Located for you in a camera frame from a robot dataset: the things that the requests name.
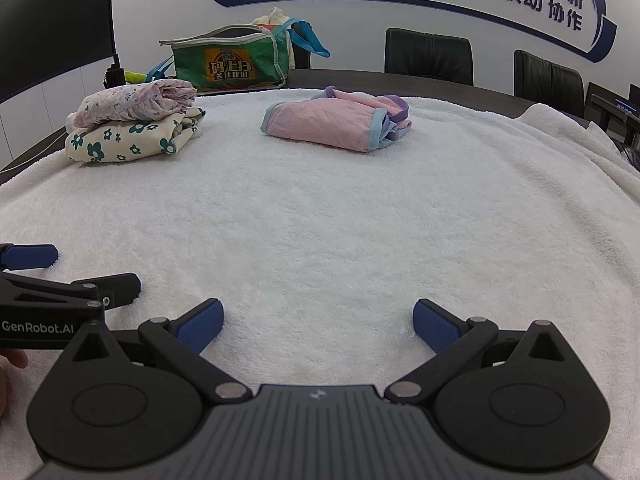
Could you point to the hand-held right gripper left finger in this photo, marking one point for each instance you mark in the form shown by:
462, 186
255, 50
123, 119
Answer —
202, 325

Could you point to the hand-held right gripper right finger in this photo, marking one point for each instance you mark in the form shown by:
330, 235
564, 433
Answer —
435, 325

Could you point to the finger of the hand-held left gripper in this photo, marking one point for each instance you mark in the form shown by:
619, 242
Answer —
32, 256
120, 287

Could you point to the pink mesh garment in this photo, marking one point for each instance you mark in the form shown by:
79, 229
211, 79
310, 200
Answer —
320, 120

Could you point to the person's left hand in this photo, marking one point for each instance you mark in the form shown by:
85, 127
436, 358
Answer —
12, 359

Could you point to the cream green-flowered folded garment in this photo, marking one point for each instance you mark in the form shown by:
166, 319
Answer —
130, 142

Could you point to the white towel blanket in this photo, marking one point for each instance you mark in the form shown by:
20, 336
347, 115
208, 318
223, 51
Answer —
320, 210

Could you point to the pink floral folded garment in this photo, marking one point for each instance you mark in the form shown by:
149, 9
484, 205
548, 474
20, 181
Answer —
130, 100

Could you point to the black walkie-talkie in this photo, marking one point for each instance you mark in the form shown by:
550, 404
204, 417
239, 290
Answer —
115, 76

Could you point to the yellow-green item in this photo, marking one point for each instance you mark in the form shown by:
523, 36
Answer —
134, 77

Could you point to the green zip bag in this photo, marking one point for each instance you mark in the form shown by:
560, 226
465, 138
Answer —
225, 60

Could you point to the black desk rack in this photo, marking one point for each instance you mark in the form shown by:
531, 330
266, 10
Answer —
612, 122

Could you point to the cream cloth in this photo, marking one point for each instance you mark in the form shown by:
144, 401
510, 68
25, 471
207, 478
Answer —
272, 19

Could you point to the black wall screen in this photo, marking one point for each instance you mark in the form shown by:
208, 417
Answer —
50, 20

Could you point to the blue wall lettering sign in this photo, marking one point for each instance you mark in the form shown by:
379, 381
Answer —
570, 15

